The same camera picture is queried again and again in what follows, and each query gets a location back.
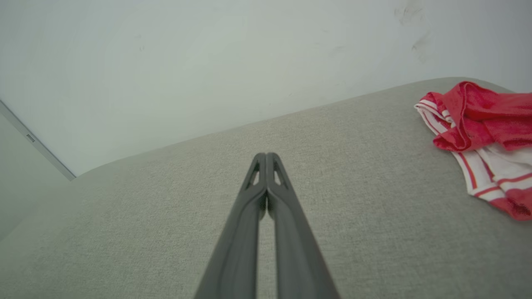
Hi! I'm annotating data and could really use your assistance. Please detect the grey wall trim strip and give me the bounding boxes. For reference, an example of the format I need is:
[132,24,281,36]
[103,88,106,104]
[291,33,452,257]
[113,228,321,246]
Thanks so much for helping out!
[0,100,76,181]

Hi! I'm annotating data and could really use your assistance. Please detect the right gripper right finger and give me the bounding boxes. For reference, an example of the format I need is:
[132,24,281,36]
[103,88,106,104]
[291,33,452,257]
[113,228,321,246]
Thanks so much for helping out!
[266,152,340,299]

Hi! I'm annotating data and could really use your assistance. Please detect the red and white jersey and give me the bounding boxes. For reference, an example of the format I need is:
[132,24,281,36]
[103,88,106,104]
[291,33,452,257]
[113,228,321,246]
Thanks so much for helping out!
[414,81,532,221]

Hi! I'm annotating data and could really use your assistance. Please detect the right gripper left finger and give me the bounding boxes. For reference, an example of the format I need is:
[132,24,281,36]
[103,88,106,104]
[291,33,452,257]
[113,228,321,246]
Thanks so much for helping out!
[194,152,268,299]

